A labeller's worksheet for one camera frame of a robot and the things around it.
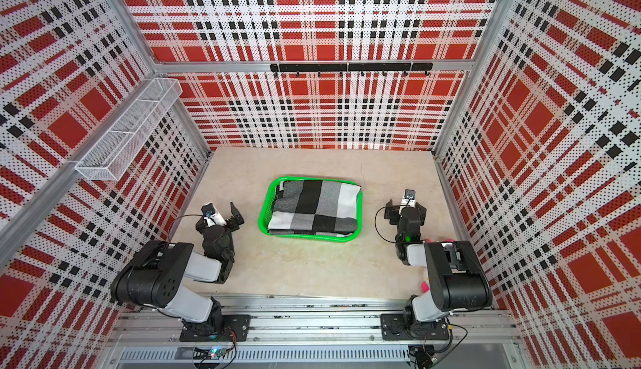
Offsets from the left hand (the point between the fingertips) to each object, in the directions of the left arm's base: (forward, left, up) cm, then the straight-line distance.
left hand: (225, 207), depth 90 cm
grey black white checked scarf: (+1, -33, -2) cm, 33 cm away
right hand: (+4, -68, -2) cm, 68 cm away
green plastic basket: (+1, -15, -2) cm, 15 cm away
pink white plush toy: (-24, -70, -7) cm, 74 cm away
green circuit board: (-43, -7, -9) cm, 44 cm away
